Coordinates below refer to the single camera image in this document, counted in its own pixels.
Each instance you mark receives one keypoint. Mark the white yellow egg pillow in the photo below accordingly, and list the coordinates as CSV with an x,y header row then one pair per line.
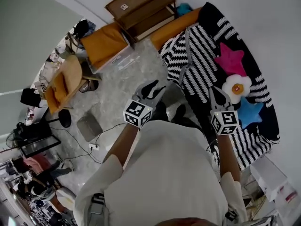
x,y
65,198

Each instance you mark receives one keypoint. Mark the blue star pillow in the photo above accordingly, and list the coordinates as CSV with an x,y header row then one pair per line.
x,y
250,114

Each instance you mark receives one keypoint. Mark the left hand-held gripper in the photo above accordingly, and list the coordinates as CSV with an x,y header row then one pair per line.
x,y
136,109

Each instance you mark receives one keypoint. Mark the person's left black shoe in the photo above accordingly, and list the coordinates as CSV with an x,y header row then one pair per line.
x,y
160,110

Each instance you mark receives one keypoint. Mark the person's white shirt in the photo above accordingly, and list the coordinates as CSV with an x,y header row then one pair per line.
x,y
164,173

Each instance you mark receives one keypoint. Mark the person's right forearm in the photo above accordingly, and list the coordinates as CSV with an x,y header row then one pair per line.
x,y
228,154

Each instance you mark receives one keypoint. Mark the dark brown bag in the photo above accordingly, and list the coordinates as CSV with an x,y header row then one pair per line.
x,y
89,86

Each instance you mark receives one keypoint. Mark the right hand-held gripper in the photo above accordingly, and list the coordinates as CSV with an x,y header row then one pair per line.
x,y
227,121

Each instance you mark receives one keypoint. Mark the black white striped blanket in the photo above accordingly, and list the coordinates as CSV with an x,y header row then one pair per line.
x,y
169,32

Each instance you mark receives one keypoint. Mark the teal plush toy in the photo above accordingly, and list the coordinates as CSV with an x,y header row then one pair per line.
x,y
184,9

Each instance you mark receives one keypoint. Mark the person's right black shoe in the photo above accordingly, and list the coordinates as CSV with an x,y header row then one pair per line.
x,y
178,113

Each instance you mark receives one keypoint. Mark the pink star pillow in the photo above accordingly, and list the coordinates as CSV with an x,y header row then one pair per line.
x,y
230,60

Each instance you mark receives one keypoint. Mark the fried egg plush pillow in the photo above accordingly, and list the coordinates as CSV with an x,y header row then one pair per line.
x,y
229,81

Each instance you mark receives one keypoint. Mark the black round base stand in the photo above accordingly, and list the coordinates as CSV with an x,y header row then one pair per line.
x,y
64,118

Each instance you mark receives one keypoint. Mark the white cardboard box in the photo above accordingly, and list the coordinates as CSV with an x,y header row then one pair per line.
x,y
268,175

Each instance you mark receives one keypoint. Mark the orange loose seat pad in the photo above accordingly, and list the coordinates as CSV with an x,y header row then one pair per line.
x,y
103,43

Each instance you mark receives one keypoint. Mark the wooden lounge chair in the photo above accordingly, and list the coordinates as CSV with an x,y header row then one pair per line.
x,y
68,79

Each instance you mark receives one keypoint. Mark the white printed tote bag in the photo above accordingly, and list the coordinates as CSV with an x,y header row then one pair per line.
x,y
42,88

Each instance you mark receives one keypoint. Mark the brown wooden shelf rack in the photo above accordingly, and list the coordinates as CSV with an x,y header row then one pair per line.
x,y
141,10

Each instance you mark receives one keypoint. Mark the black framed monitor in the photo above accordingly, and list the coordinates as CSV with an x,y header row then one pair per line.
x,y
38,146

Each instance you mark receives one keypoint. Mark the person's black shoe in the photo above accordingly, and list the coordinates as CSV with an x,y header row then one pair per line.
x,y
160,110
178,113

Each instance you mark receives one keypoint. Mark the clear plastic bag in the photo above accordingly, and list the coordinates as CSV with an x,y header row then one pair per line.
x,y
288,194

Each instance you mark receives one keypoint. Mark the black bag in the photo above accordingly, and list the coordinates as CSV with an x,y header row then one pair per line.
x,y
81,27

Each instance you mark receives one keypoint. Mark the white power strip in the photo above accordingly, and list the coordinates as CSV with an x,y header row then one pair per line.
x,y
93,146

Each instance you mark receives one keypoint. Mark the clear plastic storage box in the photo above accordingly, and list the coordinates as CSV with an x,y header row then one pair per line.
x,y
122,59

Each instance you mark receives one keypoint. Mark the person's left forearm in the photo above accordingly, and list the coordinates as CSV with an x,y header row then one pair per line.
x,y
122,145

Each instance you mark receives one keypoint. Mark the small white card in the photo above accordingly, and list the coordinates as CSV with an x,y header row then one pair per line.
x,y
124,7

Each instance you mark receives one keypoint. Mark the grey roller blind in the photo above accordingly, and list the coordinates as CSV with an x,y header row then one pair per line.
x,y
33,32

